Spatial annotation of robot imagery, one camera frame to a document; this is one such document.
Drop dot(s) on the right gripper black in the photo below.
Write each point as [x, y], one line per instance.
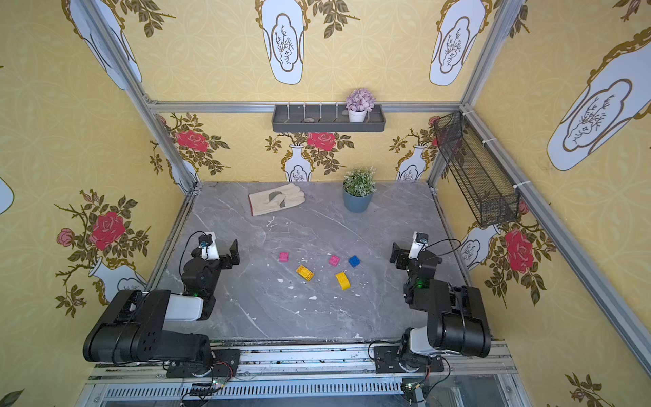
[414, 259]

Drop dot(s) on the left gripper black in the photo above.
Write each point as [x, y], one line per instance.
[214, 259]

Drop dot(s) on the blue lego brick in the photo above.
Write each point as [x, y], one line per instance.
[354, 261]

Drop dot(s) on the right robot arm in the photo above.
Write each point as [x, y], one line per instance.
[456, 318]

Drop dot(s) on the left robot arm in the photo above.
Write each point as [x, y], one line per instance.
[132, 327]

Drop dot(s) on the yellow lego brick right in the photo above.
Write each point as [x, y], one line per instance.
[343, 281]

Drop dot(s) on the yellow lego brick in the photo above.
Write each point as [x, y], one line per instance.
[343, 281]
[305, 273]

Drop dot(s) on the yellow lego brick left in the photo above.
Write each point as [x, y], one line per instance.
[305, 273]

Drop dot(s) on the green plant blue pot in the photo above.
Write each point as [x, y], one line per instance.
[358, 189]

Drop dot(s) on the purple flower white pot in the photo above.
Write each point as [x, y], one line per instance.
[359, 104]

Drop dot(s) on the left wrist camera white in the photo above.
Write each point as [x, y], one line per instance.
[207, 246]

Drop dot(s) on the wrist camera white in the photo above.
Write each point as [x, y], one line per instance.
[207, 246]
[420, 241]

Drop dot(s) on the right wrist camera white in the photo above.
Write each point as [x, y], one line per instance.
[420, 241]

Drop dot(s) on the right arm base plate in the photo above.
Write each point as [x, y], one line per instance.
[392, 358]

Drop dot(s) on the black wire basket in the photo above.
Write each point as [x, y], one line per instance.
[482, 181]

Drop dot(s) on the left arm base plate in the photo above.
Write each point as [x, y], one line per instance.
[219, 363]

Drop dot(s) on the grey wall shelf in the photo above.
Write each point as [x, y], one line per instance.
[324, 117]

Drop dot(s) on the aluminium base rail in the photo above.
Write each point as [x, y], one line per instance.
[317, 370]

